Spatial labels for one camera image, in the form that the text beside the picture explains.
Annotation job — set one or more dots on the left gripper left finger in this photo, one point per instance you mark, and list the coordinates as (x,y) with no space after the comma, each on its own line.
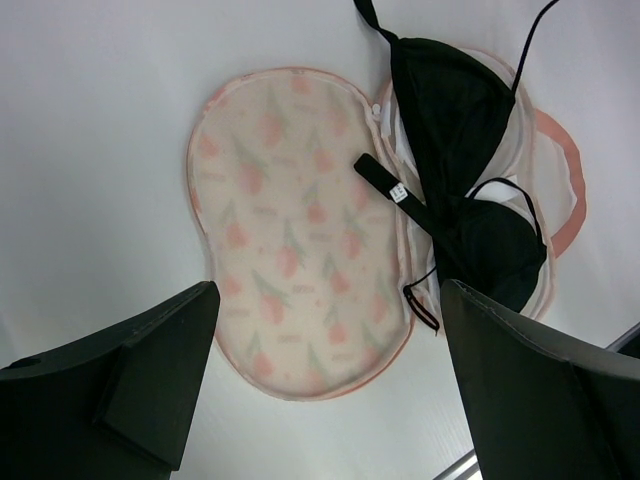
(116,404)

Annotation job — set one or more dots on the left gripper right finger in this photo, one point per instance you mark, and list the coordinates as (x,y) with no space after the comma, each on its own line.
(539,403)

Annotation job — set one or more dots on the aluminium mounting rail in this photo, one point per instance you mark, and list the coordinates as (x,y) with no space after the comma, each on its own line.
(467,466)

